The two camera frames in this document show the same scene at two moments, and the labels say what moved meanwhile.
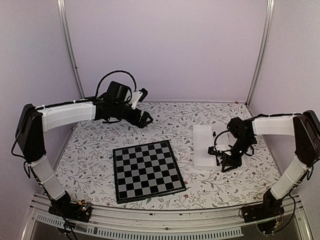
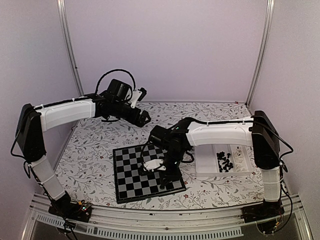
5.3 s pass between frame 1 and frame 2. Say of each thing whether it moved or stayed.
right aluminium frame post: stayed
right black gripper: moved
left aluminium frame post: stayed
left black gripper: stayed
